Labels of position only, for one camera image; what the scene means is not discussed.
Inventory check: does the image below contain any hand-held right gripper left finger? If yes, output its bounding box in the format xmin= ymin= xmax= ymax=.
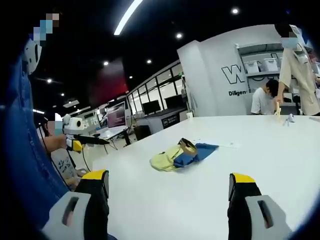
xmin=41 ymin=169 xmax=111 ymax=240

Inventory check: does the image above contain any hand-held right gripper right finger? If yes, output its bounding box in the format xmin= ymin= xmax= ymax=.
xmin=227 ymin=171 xmax=293 ymax=240

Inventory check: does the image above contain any white template sheet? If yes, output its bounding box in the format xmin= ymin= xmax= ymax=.
xmin=197 ymin=138 xmax=241 ymax=150

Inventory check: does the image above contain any yellow and blue garment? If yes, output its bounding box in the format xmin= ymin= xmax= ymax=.
xmin=149 ymin=137 xmax=220 ymax=173

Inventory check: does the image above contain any white desk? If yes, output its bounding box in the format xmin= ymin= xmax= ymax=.
xmin=99 ymin=125 xmax=131 ymax=141

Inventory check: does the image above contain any computer monitor with lit screen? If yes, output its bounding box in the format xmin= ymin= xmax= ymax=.
xmin=105 ymin=100 xmax=127 ymax=130

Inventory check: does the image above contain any person's blue jacket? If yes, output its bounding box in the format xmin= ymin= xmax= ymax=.
xmin=6 ymin=37 xmax=75 ymax=226

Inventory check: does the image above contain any black computer monitor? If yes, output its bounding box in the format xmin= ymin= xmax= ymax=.
xmin=141 ymin=99 xmax=161 ymax=116
xmin=163 ymin=94 xmax=184 ymax=111

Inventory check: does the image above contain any white chest device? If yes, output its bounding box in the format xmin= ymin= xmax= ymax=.
xmin=23 ymin=37 xmax=43 ymax=76

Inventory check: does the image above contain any black sign board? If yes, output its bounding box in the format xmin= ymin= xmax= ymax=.
xmin=161 ymin=113 xmax=181 ymax=130

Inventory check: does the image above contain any small grey-blue object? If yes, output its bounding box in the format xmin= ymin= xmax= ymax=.
xmin=282 ymin=113 xmax=298 ymax=127

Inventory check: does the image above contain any long ceiling strip light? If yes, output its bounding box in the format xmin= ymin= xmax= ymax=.
xmin=113 ymin=0 xmax=144 ymax=36

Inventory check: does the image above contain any grey storage shelf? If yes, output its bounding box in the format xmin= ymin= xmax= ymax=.
xmin=236 ymin=42 xmax=286 ymax=102

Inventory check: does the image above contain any white storage bin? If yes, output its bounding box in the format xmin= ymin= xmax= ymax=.
xmin=244 ymin=60 xmax=263 ymax=75
xmin=261 ymin=57 xmax=280 ymax=72

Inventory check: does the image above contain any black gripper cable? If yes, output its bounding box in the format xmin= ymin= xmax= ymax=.
xmin=81 ymin=149 xmax=92 ymax=174

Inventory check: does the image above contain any red wall panel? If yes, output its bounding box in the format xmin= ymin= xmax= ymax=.
xmin=94 ymin=59 xmax=130 ymax=107

